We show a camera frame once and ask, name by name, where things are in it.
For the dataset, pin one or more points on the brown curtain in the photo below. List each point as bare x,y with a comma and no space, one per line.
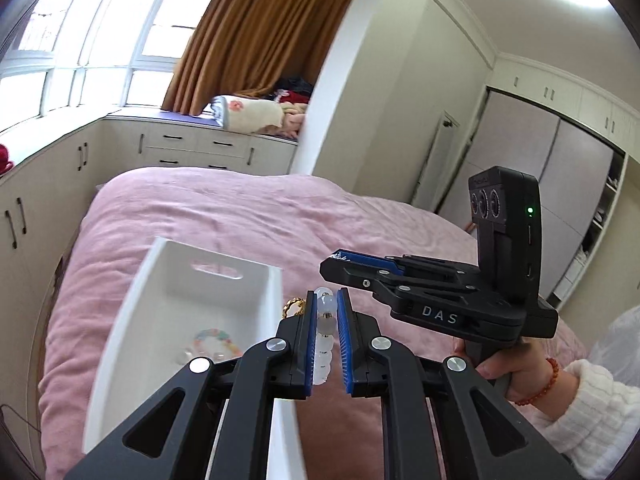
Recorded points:
255,35

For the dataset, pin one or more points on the white open shelf unit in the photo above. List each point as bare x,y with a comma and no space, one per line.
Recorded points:
595,230

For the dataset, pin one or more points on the pile of clothes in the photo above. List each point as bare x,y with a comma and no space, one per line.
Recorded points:
292,107

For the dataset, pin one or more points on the folded cream flower blanket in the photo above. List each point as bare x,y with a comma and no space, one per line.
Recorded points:
247,115

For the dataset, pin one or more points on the person's right forearm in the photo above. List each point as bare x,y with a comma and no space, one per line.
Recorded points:
595,415

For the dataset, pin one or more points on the white rectangular storage box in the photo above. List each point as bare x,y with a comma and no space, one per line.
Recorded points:
180,300

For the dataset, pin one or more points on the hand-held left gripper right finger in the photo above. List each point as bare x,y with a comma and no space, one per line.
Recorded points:
345,340

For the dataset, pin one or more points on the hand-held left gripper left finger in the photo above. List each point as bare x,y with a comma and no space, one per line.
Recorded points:
310,345

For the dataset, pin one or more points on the white overhead cabinets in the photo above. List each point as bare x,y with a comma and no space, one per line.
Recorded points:
565,100

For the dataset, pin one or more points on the pink bed blanket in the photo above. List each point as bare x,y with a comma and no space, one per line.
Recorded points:
225,210

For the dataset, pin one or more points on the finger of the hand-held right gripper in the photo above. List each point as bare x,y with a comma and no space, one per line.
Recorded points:
370,261
360,277

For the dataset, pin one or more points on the red cloth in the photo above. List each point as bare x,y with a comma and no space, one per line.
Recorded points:
5,159

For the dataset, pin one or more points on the person's right hand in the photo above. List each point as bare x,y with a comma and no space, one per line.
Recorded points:
525,365

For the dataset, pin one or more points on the white window seat cabinets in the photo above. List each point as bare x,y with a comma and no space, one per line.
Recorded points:
165,147

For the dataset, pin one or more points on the bay window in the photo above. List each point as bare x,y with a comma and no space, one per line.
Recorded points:
100,35

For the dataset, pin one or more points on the white sheer cloth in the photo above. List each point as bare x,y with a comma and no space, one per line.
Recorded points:
617,337

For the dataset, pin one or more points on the grey sliding door wardrobe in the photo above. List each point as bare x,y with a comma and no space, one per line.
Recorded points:
525,150

